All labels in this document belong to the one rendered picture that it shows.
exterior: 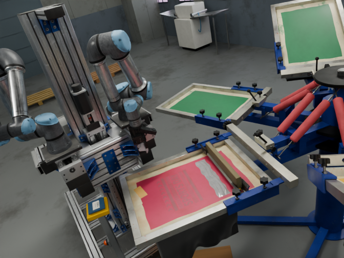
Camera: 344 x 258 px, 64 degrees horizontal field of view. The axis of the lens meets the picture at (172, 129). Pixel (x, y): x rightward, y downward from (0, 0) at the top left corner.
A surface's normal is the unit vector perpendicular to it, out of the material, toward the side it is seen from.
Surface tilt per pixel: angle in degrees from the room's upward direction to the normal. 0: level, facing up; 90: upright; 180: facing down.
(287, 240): 0
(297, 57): 32
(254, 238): 0
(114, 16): 90
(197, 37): 90
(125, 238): 0
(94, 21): 90
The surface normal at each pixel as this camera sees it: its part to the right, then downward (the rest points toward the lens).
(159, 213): -0.21, -0.84
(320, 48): -0.29, -0.44
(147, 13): 0.52, 0.33
